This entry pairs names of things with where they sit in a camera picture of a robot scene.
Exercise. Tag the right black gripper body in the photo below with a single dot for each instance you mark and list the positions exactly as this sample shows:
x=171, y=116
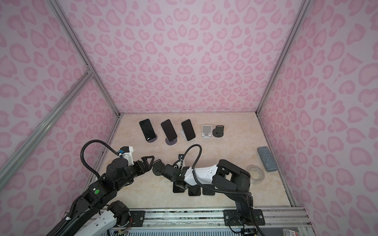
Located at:
x=167, y=171

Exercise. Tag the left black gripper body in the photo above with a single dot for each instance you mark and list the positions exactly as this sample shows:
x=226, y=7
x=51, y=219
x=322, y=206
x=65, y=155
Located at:
x=141, y=164

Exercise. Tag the black round stand front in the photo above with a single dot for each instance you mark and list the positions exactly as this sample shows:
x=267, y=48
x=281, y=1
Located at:
x=158, y=167

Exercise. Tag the purple edged black phone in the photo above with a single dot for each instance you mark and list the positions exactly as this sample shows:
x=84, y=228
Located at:
x=208, y=190

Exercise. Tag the grey round stand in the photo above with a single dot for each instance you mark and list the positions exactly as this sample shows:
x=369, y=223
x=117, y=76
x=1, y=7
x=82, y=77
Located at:
x=174, y=141
x=151, y=139

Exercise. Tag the silver folding phone stand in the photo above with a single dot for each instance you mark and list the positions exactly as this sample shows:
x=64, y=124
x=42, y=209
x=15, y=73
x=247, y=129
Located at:
x=206, y=131

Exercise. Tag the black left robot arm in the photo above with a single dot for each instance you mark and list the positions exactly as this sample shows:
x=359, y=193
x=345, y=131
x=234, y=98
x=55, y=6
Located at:
x=118, y=175

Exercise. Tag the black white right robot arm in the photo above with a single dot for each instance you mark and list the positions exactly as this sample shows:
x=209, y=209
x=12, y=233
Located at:
x=225, y=177

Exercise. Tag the grey felt pad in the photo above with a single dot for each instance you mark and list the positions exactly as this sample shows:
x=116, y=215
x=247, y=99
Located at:
x=267, y=159

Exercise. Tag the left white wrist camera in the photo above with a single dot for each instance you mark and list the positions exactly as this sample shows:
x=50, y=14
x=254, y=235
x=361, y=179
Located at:
x=126, y=153

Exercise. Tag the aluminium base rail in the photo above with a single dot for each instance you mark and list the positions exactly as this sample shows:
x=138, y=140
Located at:
x=203, y=221

